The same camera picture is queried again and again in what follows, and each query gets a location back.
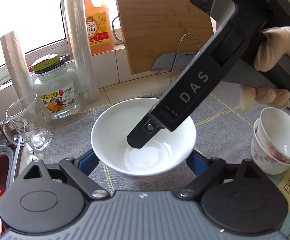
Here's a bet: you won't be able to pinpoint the white bowl pink flowers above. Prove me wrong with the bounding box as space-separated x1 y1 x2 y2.
91 98 196 182

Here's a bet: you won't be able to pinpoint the plain white bowl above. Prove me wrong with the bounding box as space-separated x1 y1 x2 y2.
256 107 290 164

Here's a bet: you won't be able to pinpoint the right hand in glove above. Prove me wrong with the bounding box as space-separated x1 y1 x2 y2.
240 27 290 112

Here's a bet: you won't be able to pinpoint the grey checked table mat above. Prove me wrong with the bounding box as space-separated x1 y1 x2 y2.
42 80 290 238

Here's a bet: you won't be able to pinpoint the steel sink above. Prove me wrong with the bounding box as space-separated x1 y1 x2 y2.
0 127 24 193

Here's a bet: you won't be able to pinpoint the clear glass mug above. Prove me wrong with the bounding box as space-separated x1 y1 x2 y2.
2 93 53 151

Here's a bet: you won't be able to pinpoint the glass jar green lid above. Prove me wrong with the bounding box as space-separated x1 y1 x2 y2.
32 54 80 119

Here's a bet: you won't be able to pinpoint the bamboo cutting board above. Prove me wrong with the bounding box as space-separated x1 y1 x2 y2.
116 0 214 74

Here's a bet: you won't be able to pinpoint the orange cooking wine jug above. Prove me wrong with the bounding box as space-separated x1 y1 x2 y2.
84 0 114 55

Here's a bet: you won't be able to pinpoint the plastic wrap roll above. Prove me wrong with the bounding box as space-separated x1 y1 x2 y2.
64 0 99 102
0 31 34 98

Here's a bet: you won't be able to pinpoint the steel wire knife rack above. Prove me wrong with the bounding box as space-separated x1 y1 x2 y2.
169 33 200 85

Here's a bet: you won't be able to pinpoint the grey knife black handle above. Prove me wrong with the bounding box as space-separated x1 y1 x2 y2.
151 53 194 72

